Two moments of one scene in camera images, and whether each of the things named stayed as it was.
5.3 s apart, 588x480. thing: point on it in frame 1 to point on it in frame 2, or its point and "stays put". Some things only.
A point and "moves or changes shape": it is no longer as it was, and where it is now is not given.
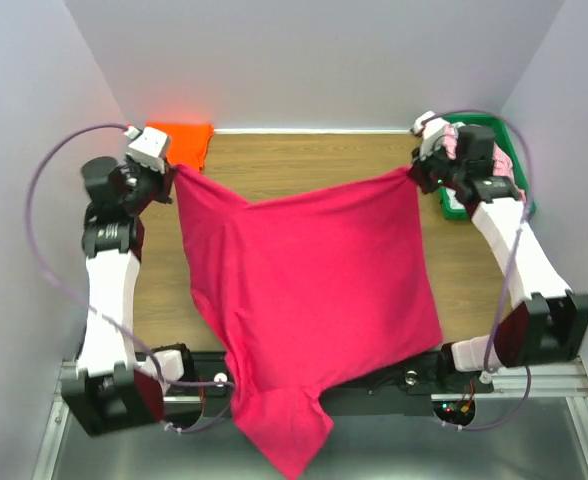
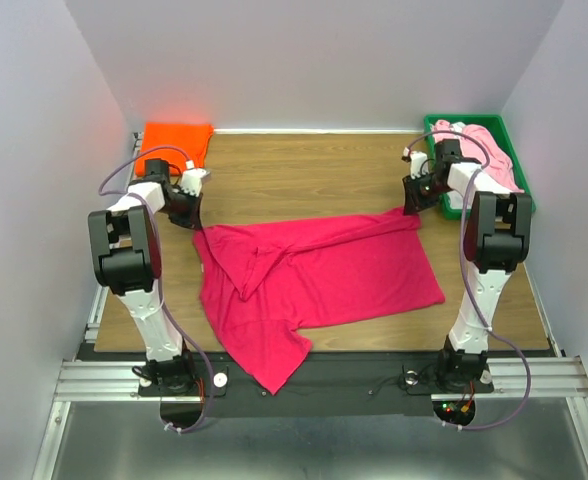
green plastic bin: x=451 y=211 stays put
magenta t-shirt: x=307 y=293 moves or changes shape
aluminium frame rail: x=564 y=380 stays put
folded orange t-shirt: x=188 y=142 stays put
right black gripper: x=417 y=169 to x=412 y=201
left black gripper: x=162 y=178 to x=191 y=218
